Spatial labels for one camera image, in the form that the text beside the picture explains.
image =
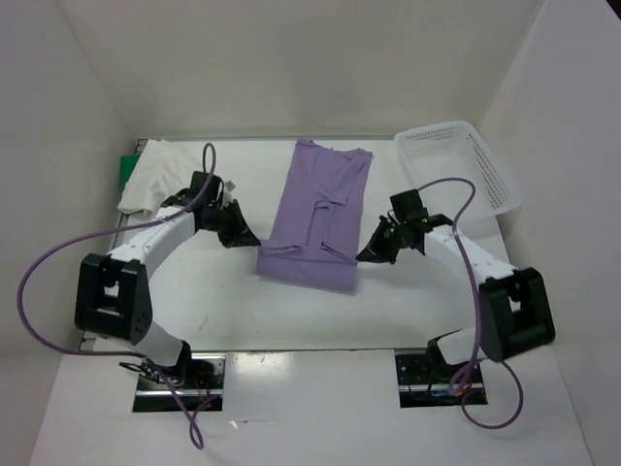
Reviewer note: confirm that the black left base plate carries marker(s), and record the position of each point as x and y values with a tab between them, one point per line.
203	387

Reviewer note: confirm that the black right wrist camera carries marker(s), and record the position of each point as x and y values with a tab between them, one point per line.
407	206

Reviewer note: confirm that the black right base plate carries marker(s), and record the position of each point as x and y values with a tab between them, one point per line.
423	384

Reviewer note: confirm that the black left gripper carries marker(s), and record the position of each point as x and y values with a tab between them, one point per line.
241	234

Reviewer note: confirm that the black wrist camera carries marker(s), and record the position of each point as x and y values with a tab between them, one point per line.
217	188
407	206

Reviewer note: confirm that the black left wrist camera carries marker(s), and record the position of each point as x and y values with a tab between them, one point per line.
217	188

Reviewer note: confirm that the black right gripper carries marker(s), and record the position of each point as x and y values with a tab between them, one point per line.
375	250

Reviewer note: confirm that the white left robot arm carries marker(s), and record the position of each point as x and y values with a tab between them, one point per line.
113	296

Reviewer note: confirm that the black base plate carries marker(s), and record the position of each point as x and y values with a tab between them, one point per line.
203	387
423	384

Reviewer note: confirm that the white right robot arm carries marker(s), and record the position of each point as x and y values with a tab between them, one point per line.
512	312

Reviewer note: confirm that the lavender t shirt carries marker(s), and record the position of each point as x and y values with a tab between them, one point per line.
315	236

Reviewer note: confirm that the white plastic laundry basket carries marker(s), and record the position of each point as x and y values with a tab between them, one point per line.
454	149

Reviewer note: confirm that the green t shirt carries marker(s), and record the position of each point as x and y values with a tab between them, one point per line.
127	165

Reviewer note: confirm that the cream white t shirt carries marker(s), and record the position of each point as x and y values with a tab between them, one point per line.
162	169

